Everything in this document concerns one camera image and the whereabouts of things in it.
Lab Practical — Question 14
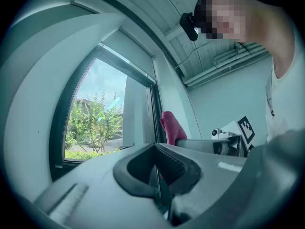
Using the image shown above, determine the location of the white roller blind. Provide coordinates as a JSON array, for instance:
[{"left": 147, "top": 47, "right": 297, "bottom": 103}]
[{"left": 100, "top": 25, "right": 157, "bottom": 84}]

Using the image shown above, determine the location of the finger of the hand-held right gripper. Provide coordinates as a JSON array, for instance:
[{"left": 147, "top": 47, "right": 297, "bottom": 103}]
[{"left": 175, "top": 138, "right": 230, "bottom": 154}]

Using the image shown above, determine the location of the black head-mounted camera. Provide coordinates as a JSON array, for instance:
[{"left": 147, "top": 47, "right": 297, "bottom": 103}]
[{"left": 179, "top": 12, "right": 200, "bottom": 42}]

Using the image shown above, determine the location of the person's white shirt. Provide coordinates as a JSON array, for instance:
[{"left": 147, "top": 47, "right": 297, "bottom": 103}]
[{"left": 265, "top": 27, "right": 305, "bottom": 143}]

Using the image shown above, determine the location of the black window frame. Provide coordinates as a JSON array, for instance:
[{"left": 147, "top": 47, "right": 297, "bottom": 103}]
[{"left": 49, "top": 44, "right": 165, "bottom": 176}]

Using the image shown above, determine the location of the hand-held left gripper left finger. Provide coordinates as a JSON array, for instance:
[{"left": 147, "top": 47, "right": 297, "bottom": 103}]
[{"left": 33, "top": 143, "right": 169, "bottom": 229}]

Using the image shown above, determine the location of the thin-trunked green tree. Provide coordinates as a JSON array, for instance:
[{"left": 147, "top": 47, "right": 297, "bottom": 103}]
[{"left": 67, "top": 91, "right": 124, "bottom": 153}]

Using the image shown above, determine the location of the white ceiling pipe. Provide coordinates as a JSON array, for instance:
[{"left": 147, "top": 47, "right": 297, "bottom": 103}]
[
  {"left": 183, "top": 53, "right": 273, "bottom": 88},
  {"left": 213, "top": 42, "right": 268, "bottom": 66}
]

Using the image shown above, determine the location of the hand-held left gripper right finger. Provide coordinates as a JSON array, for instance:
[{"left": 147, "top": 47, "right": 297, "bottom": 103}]
[{"left": 154, "top": 143, "right": 248, "bottom": 227}]

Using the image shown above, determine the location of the red cloth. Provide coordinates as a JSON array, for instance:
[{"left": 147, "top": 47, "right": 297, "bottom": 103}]
[{"left": 159, "top": 111, "right": 188, "bottom": 145}]

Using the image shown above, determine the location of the large window glass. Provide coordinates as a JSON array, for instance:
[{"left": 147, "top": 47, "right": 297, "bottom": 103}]
[{"left": 63, "top": 57, "right": 153, "bottom": 161}]

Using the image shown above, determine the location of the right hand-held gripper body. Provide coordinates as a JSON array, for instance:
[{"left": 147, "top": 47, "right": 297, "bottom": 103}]
[{"left": 211, "top": 115, "right": 256, "bottom": 157}]

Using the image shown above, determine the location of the thin black camera cable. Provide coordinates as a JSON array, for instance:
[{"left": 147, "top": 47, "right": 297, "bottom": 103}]
[{"left": 175, "top": 41, "right": 214, "bottom": 69}]

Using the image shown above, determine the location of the person's head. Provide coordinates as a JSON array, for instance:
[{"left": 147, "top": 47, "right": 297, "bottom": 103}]
[{"left": 194, "top": 0, "right": 275, "bottom": 43}]

